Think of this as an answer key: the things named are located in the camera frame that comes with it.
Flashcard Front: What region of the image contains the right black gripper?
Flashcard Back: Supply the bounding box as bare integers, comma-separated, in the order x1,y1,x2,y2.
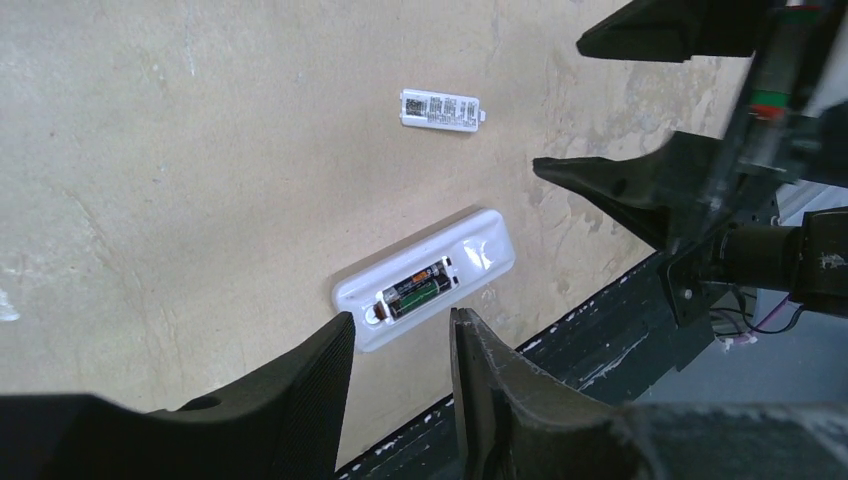
532,0,847,252

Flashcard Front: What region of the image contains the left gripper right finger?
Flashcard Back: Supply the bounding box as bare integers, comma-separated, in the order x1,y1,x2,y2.
450,308,847,479

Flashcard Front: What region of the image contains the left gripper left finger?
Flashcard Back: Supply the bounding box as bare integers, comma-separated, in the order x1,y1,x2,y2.
1,312,355,479

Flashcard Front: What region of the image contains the white remote control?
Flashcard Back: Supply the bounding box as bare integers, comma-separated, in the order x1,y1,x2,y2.
332,209,516,353

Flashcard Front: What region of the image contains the green black battery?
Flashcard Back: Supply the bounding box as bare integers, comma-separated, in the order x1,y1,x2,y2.
388,276,453,320

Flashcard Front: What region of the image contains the blue black battery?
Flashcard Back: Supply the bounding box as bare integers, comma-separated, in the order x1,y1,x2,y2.
382,261,445,304

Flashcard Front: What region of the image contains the white battery cover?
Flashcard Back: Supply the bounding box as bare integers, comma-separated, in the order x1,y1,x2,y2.
399,89,487,133

